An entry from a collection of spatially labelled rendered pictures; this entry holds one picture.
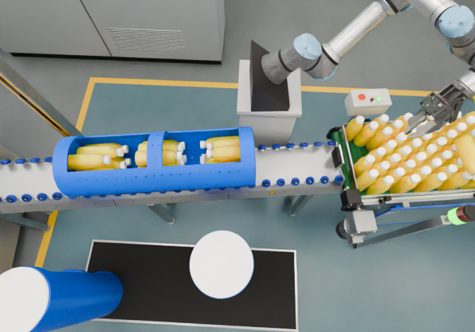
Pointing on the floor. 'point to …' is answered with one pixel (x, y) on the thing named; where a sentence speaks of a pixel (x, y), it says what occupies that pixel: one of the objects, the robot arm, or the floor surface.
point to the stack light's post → (406, 231)
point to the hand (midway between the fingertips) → (410, 134)
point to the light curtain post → (34, 100)
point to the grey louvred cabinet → (114, 18)
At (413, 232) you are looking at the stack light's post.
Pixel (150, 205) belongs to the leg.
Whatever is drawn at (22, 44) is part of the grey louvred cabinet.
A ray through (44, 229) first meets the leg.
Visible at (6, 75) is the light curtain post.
